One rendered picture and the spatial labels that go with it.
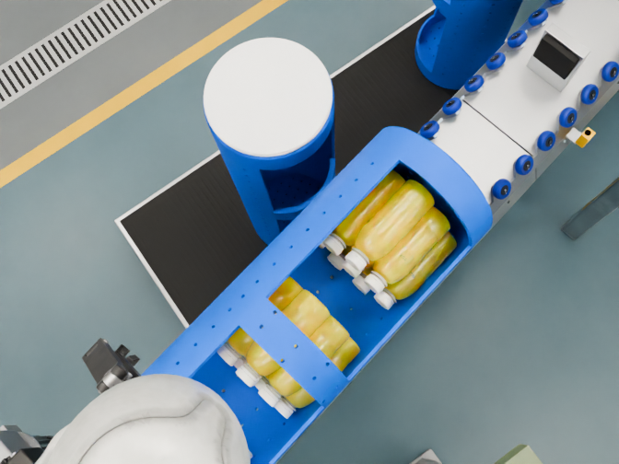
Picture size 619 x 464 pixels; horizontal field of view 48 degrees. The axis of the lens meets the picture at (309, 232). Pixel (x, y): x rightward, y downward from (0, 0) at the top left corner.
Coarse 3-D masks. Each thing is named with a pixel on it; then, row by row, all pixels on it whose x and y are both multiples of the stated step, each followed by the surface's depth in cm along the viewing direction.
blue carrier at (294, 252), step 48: (384, 144) 128; (432, 144) 123; (336, 192) 126; (432, 192) 141; (480, 192) 124; (288, 240) 124; (240, 288) 122; (336, 288) 145; (432, 288) 129; (192, 336) 121; (288, 336) 116; (384, 336) 127; (240, 384) 141; (336, 384) 121; (288, 432) 131
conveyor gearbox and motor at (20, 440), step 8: (16, 424) 172; (0, 432) 153; (8, 432) 157; (16, 432) 160; (0, 440) 150; (8, 440) 153; (16, 440) 156; (24, 440) 160; (32, 440) 161; (40, 440) 168; (48, 440) 172; (0, 448) 149; (8, 448) 150; (16, 448) 153; (0, 456) 149
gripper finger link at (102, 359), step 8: (104, 344) 62; (96, 352) 62; (104, 352) 61; (112, 352) 61; (88, 360) 62; (96, 360) 61; (104, 360) 60; (112, 360) 59; (120, 360) 60; (88, 368) 61; (96, 368) 60; (104, 368) 59; (112, 368) 56; (120, 368) 56; (96, 376) 59; (104, 376) 58; (120, 376) 56; (104, 384) 55
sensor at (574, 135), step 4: (588, 128) 153; (572, 132) 158; (576, 132) 158; (584, 132) 153; (588, 132) 153; (592, 132) 153; (568, 136) 158; (572, 136) 158; (576, 136) 158; (580, 136) 154; (584, 136) 153; (588, 136) 153; (592, 136) 153; (572, 140) 157; (576, 140) 157; (580, 140) 155; (584, 140) 154; (588, 140) 153; (580, 144) 156; (584, 144) 155
